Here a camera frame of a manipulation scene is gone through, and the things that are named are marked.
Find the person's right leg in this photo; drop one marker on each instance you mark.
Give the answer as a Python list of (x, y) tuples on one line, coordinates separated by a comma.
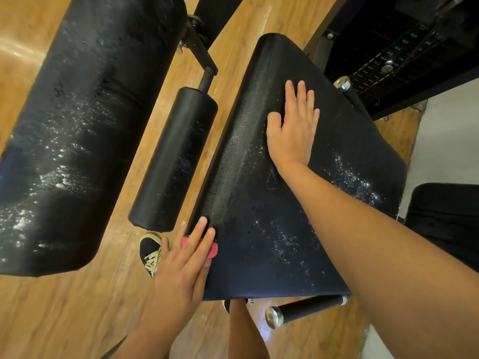
[(247, 332)]

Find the person's left black shoe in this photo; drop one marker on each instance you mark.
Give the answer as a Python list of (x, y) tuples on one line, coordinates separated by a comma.
[(152, 254)]

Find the pink cleaning cloth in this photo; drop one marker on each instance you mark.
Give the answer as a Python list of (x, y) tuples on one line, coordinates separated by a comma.
[(212, 250)]

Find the person's right forearm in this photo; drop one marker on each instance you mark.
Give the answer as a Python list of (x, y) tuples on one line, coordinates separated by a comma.
[(397, 273)]

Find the person's right hand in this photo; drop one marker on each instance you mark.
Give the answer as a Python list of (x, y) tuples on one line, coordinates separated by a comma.
[(293, 134)]

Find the person's left hand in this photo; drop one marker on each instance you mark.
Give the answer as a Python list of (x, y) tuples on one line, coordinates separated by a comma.
[(179, 284)]

